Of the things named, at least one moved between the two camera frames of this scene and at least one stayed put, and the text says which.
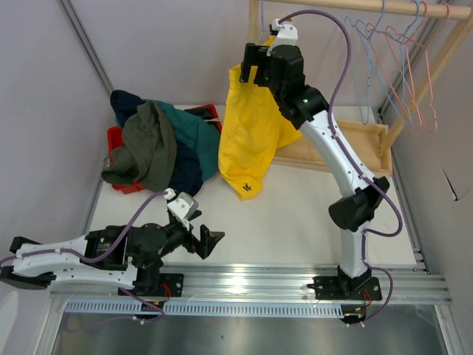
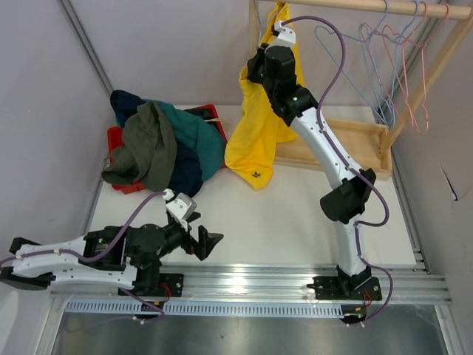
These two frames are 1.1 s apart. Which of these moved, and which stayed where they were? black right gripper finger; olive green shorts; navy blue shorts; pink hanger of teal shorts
Moved: pink hanger of teal shorts
Stayed: black right gripper finger; olive green shorts; navy blue shorts
